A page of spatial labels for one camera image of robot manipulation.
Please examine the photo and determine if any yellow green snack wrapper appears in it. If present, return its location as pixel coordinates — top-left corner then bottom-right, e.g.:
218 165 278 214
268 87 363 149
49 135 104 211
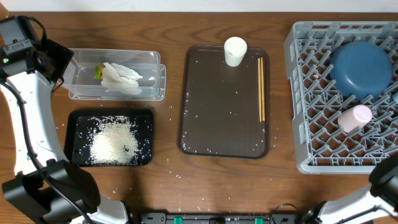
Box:
94 66 104 80

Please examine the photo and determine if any pile of white rice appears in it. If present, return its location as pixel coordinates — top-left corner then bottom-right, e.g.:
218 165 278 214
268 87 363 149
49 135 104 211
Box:
76 115 152 166

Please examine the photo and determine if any dark blue plate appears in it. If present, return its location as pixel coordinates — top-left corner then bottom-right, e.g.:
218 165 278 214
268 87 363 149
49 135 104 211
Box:
330 41 393 101

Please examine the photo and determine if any pink cup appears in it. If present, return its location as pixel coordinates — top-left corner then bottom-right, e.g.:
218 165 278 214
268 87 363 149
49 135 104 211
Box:
338 105 373 133

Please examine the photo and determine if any light blue bowl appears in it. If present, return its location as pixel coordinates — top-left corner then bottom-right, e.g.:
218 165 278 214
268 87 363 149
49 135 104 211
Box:
392 92 398 103

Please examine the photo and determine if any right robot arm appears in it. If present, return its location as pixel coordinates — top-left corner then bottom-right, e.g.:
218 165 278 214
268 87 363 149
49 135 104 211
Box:
295 154 397 224

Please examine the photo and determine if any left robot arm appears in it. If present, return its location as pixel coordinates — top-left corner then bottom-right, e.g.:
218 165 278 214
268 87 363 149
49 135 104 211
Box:
1 37 128 223

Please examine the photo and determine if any black waste tray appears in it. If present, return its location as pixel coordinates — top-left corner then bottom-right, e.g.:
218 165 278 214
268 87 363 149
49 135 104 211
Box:
63 108 154 167

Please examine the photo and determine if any grey dishwasher rack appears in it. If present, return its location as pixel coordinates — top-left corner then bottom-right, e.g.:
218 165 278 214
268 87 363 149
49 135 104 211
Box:
284 21 397 174

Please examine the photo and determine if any clear plastic bin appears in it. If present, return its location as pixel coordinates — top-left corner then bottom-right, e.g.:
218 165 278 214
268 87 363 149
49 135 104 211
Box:
63 49 166 101

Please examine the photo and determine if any dark brown serving tray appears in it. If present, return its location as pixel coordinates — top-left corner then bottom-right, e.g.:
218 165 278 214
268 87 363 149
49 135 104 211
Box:
178 45 271 159

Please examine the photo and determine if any cream white cup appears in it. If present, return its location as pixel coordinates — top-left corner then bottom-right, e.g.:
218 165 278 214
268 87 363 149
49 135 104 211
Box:
224 37 248 67

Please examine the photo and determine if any left wooden chopstick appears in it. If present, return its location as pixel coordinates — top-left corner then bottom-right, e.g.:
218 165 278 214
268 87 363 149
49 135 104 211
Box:
257 58 262 122

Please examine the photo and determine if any wooden chopstick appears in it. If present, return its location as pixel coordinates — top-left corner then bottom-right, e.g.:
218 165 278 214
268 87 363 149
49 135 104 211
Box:
260 57 266 121
257 58 262 122

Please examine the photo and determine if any right wooden chopstick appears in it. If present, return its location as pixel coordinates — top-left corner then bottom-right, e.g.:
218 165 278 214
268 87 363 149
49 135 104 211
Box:
260 57 266 121

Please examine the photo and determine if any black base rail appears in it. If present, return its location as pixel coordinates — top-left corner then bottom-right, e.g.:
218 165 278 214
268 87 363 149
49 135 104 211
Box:
137 212 321 224

